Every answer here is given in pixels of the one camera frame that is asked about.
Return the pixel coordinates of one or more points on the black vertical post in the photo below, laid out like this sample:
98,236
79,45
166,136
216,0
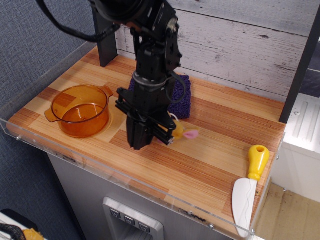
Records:
300,73
107,48

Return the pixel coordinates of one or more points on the black right vertical post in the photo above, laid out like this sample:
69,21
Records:
300,73

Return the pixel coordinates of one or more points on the black left vertical post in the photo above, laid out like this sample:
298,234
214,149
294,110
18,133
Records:
107,48

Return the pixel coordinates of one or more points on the clear acrylic counter guard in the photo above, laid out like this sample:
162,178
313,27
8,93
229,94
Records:
195,175

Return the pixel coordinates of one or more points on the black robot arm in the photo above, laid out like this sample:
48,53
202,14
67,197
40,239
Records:
154,27

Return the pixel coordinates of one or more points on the yellow object bottom left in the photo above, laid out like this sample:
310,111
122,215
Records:
31,234

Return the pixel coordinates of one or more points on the yellow plush potato toy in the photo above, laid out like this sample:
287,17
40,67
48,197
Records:
181,132

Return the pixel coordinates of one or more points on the purple folded towel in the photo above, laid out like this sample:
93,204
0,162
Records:
180,97

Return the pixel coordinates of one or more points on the silver dispenser panel with buttons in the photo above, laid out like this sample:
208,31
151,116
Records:
126,223

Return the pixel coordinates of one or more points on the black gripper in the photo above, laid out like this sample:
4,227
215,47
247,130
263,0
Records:
142,129

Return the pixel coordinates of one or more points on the orange transparent plastic pot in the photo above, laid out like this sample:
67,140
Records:
81,111

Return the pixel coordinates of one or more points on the white ridged side surface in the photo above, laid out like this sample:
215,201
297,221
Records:
303,126

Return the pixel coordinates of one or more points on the yellow handled white toy knife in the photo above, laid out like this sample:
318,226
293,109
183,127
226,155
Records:
244,189

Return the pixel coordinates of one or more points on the grey toy fridge cabinet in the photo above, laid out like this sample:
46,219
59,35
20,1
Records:
86,190

